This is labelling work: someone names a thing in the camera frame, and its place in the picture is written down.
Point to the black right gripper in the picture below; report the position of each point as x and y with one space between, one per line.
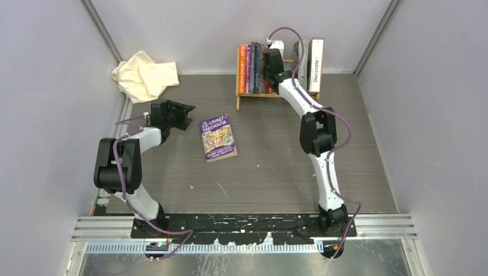
279 59

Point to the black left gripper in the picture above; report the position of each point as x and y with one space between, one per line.
182 111

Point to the floral white book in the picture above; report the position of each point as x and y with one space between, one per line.
258 65

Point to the grey ianra book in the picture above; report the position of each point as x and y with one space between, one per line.
302 72

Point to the purple cartoon book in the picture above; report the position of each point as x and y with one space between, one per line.
247 68

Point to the orange treehouse book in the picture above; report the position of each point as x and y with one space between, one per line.
241 71

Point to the white Decorate book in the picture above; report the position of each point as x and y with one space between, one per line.
314 64

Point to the purple yellow treehouse book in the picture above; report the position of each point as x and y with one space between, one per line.
217 138

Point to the wooden book rack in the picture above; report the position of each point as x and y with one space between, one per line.
264 94

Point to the dark blue book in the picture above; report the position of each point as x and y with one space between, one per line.
252 66

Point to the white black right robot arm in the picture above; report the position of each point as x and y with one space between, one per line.
317 137

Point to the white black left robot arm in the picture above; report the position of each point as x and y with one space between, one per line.
118 168

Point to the cream cloth bag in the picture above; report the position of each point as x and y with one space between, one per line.
143 80

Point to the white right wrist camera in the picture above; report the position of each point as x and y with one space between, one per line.
276 44

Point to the black mounting base plate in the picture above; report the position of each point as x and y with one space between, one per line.
245 229

